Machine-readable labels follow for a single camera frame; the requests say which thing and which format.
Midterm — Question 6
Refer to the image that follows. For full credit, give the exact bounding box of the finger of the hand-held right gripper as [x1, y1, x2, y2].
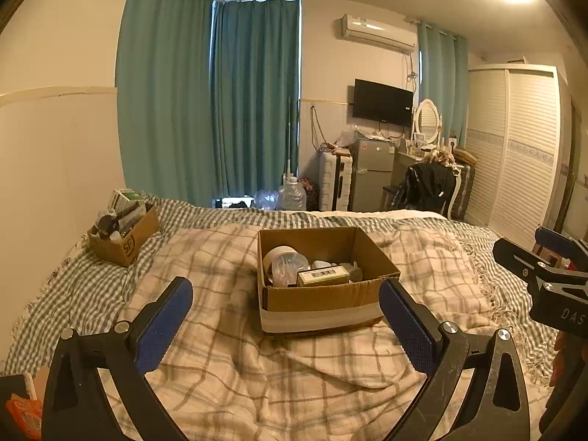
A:
[534, 226, 588, 281]
[492, 238, 549, 292]

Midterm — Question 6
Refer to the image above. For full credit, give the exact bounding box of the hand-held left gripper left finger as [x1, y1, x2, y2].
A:
[41, 277, 194, 441]

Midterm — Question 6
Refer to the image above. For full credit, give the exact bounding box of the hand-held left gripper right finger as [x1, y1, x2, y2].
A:
[378, 278, 543, 441]

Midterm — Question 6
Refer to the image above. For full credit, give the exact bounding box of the large cardboard box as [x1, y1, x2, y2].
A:
[257, 227, 401, 335]

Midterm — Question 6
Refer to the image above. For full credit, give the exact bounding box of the tan rectangular carton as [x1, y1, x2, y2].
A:
[297, 267, 351, 287]

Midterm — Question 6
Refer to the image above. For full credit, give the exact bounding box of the white tape roll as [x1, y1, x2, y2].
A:
[264, 247, 299, 269]

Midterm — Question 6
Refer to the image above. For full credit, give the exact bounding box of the person's right hand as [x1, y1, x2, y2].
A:
[551, 335, 570, 387]

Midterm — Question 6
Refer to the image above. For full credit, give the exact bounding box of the beige plaid blanket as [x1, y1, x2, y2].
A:
[98, 225, 501, 441]

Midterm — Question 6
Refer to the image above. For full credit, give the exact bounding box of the brown suitcase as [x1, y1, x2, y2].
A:
[450, 163, 476, 221]

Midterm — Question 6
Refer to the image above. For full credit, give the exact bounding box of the white chair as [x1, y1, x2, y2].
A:
[443, 169, 463, 219]

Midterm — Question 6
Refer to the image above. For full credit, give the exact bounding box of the small brown cardboard box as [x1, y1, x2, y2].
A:
[88, 202, 160, 267]

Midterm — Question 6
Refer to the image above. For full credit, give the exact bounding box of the white louvred wardrobe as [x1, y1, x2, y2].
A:
[462, 65, 570, 249]

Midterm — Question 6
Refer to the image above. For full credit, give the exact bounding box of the green checked bed sheet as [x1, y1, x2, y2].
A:
[0, 193, 561, 387]

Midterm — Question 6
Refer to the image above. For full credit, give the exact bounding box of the black jacket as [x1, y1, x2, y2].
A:
[397, 163, 455, 214]

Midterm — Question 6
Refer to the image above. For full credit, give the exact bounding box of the blond wig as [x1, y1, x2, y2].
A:
[425, 149, 456, 169]

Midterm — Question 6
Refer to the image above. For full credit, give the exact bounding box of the green and white carton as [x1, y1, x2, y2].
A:
[109, 188, 148, 216]

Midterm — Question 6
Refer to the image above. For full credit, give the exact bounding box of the grey mini fridge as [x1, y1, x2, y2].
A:
[349, 138, 397, 212]

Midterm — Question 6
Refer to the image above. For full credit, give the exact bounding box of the orange snack packet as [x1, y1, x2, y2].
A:
[6, 392, 45, 440]

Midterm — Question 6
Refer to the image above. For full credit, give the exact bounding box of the white ribbed suitcase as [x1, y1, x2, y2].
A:
[318, 151, 354, 212]

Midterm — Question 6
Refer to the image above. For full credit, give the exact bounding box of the white oval mirror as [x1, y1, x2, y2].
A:
[413, 98, 442, 143]

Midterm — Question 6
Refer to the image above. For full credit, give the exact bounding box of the clear plastic bag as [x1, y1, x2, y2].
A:
[254, 189, 281, 211]

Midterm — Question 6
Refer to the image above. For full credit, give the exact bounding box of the dark patterned bag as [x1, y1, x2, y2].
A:
[298, 179, 320, 211]

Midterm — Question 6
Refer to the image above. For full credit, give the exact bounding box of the large clear water jug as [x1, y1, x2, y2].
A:
[277, 176, 308, 211]

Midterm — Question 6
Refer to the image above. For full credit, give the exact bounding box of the narrow teal curtain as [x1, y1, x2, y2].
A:
[417, 22, 468, 148]

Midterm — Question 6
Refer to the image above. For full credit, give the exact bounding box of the thin metal pole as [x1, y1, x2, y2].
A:
[285, 96, 295, 180]

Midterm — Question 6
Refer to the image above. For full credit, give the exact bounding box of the wide teal curtain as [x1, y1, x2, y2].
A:
[115, 0, 216, 207]

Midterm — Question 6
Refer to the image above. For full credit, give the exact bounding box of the teal window curtain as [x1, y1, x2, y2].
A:
[210, 0, 303, 199]

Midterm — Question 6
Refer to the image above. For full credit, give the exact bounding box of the white air conditioner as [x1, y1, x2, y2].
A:
[340, 14, 418, 53]

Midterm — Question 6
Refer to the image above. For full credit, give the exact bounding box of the black wall television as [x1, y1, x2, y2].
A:
[353, 79, 414, 126]

